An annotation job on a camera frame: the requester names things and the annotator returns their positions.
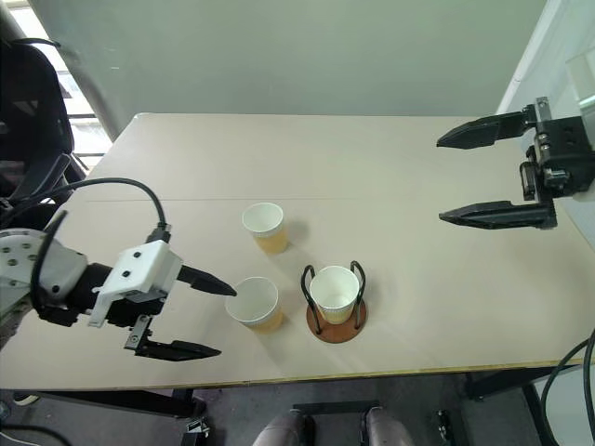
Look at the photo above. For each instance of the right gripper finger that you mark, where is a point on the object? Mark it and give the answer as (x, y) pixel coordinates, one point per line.
(483, 131)
(506, 216)

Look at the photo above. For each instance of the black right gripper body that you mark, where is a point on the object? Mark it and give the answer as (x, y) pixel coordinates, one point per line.
(564, 153)

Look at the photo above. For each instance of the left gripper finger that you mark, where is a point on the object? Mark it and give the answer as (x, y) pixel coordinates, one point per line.
(179, 349)
(207, 282)

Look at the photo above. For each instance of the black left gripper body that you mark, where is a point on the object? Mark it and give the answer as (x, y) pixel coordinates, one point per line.
(125, 309)

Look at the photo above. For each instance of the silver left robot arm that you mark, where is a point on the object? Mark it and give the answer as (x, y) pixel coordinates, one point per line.
(58, 274)

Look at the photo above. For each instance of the white and yellow paper cup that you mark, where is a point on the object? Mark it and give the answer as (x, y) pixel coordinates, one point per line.
(272, 239)
(332, 290)
(253, 302)

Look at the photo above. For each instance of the black caster wheel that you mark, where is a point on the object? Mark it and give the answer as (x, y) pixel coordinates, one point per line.
(197, 429)
(445, 420)

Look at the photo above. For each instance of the grey rounded shape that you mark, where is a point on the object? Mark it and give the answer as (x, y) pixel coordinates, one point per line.
(388, 429)
(283, 429)

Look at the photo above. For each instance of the black floor stand bar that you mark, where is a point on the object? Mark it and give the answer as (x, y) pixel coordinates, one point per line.
(334, 406)

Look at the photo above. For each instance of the black office chair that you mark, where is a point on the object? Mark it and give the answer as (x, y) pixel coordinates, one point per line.
(32, 116)

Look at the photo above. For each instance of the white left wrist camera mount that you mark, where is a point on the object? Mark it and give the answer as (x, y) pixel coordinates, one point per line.
(141, 269)

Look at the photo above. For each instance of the black table leg frame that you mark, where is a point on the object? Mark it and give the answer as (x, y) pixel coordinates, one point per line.
(130, 403)
(506, 378)

